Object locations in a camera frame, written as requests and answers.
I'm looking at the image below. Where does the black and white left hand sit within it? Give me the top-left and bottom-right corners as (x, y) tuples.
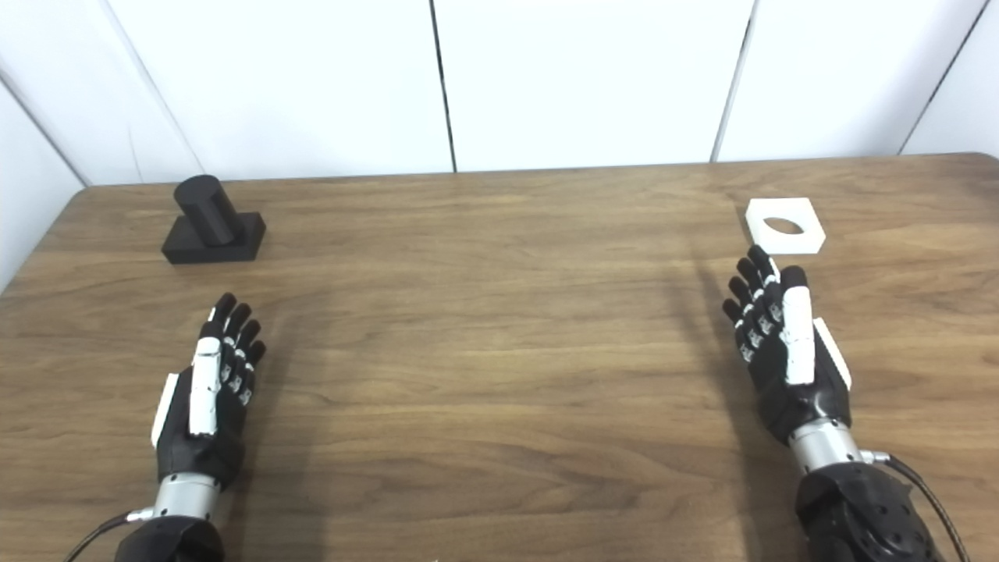
(151, 293), (268, 491)

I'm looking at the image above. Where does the black and white right hand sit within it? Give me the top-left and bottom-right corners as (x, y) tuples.
(722, 244), (853, 447)

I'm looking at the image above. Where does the white square piece with hole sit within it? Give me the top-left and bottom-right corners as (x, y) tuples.
(745, 197), (827, 254)

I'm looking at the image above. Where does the black cylindrical peg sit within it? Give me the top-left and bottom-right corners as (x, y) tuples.
(162, 175), (267, 265)

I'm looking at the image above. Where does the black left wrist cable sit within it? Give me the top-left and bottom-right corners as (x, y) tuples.
(64, 509), (155, 562)

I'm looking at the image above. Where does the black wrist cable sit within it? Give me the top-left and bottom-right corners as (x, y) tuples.
(64, 509), (155, 562)
(861, 450), (972, 562)

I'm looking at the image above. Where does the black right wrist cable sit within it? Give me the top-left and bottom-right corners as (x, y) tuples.
(861, 450), (972, 562)

